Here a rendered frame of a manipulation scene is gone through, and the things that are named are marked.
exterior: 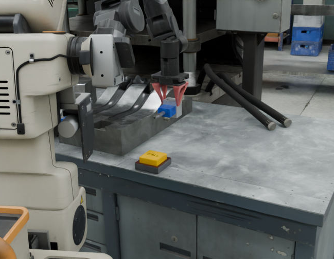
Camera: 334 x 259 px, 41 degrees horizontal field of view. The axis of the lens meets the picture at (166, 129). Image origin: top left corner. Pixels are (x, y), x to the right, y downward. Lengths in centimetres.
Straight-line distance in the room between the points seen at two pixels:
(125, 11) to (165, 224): 68
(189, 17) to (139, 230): 97
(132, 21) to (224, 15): 105
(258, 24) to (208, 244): 104
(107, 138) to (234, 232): 48
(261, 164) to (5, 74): 76
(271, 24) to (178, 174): 96
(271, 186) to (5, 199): 68
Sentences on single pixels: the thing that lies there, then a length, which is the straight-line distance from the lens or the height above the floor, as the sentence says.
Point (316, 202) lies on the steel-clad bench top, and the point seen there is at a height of 80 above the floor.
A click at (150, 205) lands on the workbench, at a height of 65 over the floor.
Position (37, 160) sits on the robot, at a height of 94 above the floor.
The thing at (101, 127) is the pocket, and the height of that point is 86.
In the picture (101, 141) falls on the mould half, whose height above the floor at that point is 84.
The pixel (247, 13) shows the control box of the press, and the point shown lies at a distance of 205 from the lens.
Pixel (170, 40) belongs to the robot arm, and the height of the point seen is 115.
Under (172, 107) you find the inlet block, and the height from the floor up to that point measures 95.
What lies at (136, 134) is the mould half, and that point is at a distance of 146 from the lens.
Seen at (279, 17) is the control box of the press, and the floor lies 114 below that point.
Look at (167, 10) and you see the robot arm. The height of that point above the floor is 124.
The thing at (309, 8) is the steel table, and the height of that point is 90.
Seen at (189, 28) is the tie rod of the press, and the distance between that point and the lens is 202.
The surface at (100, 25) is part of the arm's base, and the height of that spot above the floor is 124.
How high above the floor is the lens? 137
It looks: 21 degrees down
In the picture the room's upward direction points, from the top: 1 degrees counter-clockwise
